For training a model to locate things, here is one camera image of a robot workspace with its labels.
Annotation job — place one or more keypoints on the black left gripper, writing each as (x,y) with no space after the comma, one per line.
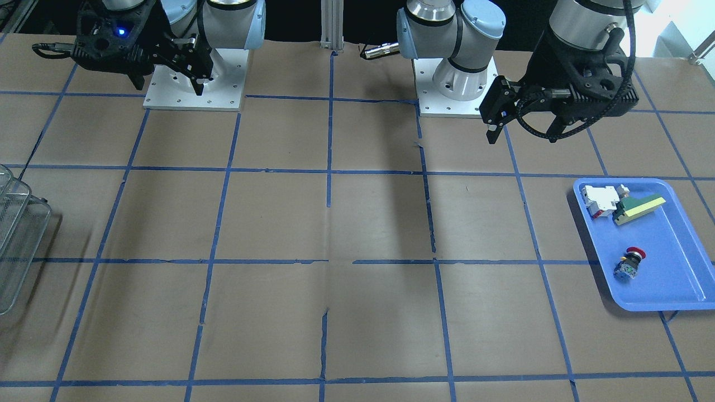
(550,66)

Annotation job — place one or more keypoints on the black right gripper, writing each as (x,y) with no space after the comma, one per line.
(154,34)

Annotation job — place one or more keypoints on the red emergency stop button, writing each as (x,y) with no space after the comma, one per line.
(627,267)

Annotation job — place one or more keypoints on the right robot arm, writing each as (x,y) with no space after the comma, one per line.
(223,24)

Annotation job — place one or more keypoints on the white circuit breaker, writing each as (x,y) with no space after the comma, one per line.
(604,201)

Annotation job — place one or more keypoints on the green yellow terminal block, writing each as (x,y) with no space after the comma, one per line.
(630,208)

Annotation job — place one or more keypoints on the blue plastic tray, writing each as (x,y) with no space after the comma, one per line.
(676,274)

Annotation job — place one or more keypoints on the aluminium frame post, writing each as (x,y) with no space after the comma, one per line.
(331,21)

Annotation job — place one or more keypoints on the wire mesh shelf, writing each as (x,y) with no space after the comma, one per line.
(24,219)

